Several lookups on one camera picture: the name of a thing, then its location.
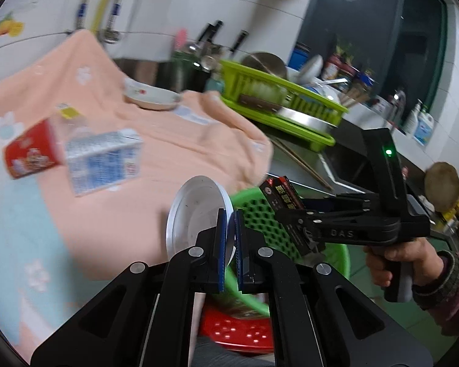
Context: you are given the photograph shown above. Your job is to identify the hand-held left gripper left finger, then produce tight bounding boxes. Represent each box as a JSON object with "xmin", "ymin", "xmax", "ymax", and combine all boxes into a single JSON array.
[{"xmin": 31, "ymin": 208, "xmax": 228, "ymax": 367}]

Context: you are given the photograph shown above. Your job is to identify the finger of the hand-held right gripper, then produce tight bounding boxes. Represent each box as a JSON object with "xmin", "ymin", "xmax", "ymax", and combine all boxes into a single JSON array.
[{"xmin": 273, "ymin": 193, "xmax": 373, "ymax": 238}]

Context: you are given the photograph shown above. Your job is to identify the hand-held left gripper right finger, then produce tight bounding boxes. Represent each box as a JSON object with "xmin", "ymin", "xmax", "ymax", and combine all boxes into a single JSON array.
[{"xmin": 233, "ymin": 209, "xmax": 433, "ymax": 367}]

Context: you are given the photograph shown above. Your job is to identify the black cardboard box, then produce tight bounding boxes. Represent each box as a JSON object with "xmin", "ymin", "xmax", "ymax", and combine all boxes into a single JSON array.
[{"xmin": 258, "ymin": 176, "xmax": 327, "ymax": 257}]

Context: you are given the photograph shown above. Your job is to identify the green perforated plastic basket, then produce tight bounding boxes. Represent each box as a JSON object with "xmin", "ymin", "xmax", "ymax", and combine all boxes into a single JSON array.
[{"xmin": 201, "ymin": 189, "xmax": 351, "ymax": 319}]

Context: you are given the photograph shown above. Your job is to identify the white round plastic lid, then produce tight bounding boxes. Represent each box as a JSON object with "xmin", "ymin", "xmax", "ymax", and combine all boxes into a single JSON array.
[{"xmin": 166, "ymin": 176, "xmax": 236, "ymax": 267}]

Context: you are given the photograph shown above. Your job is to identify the person's right forearm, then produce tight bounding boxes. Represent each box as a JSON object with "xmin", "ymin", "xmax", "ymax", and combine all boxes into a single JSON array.
[{"xmin": 411, "ymin": 250, "xmax": 459, "ymax": 338}]

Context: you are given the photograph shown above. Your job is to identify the person's right hand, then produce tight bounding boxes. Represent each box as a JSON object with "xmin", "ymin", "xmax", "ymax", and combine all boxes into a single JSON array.
[{"xmin": 363, "ymin": 236, "xmax": 451, "ymax": 288}]

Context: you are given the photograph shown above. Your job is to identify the wooden chopsticks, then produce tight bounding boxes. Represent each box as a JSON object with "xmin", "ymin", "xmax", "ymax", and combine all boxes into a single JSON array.
[{"xmin": 270, "ymin": 135, "xmax": 336, "ymax": 192}]

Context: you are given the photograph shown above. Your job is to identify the round wooden board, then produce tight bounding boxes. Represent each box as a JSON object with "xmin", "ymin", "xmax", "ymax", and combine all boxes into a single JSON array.
[{"xmin": 424, "ymin": 161, "xmax": 459, "ymax": 213}]

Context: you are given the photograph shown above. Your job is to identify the red plastic stool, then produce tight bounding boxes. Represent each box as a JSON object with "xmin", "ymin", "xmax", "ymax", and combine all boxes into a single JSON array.
[{"xmin": 197, "ymin": 302, "xmax": 276, "ymax": 354}]

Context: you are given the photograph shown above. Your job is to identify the white dish soap bottle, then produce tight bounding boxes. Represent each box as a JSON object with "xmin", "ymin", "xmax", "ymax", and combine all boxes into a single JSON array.
[
  {"xmin": 402, "ymin": 99, "xmax": 424, "ymax": 135},
  {"xmin": 413, "ymin": 105, "xmax": 435, "ymax": 146}
]

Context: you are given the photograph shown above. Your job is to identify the peach rabbit print blanket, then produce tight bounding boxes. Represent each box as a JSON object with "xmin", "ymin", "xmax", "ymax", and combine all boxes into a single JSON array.
[{"xmin": 0, "ymin": 28, "xmax": 274, "ymax": 357}]

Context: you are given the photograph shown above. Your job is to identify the green plastic dish rack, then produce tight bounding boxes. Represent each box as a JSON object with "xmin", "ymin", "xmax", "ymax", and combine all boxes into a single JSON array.
[{"xmin": 219, "ymin": 59, "xmax": 349, "ymax": 147}]

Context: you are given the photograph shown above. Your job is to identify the red label condiment jar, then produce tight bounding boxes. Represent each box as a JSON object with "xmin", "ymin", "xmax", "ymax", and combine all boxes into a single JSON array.
[{"xmin": 323, "ymin": 54, "xmax": 341, "ymax": 81}]

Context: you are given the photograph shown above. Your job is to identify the white bowl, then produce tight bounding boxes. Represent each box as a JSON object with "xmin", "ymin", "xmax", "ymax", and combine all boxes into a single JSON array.
[{"xmin": 298, "ymin": 54, "xmax": 325, "ymax": 81}]

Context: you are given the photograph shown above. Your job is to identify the white blue milk carton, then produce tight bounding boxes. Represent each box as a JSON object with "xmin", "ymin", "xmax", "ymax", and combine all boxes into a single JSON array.
[{"xmin": 64, "ymin": 128, "xmax": 144, "ymax": 198}]

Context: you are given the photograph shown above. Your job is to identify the steel pot lid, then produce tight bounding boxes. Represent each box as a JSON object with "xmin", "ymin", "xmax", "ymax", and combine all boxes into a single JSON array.
[{"xmin": 240, "ymin": 51, "xmax": 288, "ymax": 79}]

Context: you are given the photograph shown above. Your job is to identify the blue jar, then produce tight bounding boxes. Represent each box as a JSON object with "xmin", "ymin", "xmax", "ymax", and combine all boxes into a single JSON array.
[{"xmin": 289, "ymin": 42, "xmax": 311, "ymax": 68}]

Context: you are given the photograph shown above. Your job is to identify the white flowered ceramic dish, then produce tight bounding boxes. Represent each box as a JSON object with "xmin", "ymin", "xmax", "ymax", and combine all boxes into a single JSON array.
[{"xmin": 122, "ymin": 77, "xmax": 183, "ymax": 111}]

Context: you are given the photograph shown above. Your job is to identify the dark utensil holder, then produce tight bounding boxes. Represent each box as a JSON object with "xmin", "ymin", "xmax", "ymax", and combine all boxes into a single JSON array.
[{"xmin": 170, "ymin": 48, "xmax": 215, "ymax": 93}]

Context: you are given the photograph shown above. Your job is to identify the dark window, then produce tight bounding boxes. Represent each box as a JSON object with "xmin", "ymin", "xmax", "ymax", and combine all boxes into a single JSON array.
[{"xmin": 297, "ymin": 0, "xmax": 449, "ymax": 124}]

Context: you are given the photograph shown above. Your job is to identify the small yellow wrapper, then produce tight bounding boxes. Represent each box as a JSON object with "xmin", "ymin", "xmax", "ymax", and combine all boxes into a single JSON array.
[{"xmin": 57, "ymin": 102, "xmax": 85, "ymax": 120}]

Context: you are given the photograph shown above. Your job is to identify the red snack package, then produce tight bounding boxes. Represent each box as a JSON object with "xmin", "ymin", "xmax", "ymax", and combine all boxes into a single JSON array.
[{"xmin": 3, "ymin": 118, "xmax": 65, "ymax": 180}]

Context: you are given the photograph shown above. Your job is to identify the wooden handled cleaver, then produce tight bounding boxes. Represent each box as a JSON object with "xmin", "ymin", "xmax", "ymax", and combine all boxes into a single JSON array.
[{"xmin": 239, "ymin": 94, "xmax": 339, "ymax": 127}]

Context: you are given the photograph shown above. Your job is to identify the black handled knife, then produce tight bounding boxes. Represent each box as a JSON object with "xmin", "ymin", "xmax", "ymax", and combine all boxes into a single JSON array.
[
  {"xmin": 197, "ymin": 20, "xmax": 223, "ymax": 53},
  {"xmin": 229, "ymin": 30, "xmax": 249, "ymax": 53}
]

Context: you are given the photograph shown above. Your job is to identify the silver flexible hose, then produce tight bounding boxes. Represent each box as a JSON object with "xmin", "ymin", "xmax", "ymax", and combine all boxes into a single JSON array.
[
  {"xmin": 74, "ymin": 0, "xmax": 100, "ymax": 31},
  {"xmin": 103, "ymin": 0, "xmax": 133, "ymax": 43}
]

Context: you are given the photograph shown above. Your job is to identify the yellow hose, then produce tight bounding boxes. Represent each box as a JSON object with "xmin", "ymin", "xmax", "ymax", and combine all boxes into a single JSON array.
[{"xmin": 90, "ymin": 0, "xmax": 125, "ymax": 33}]

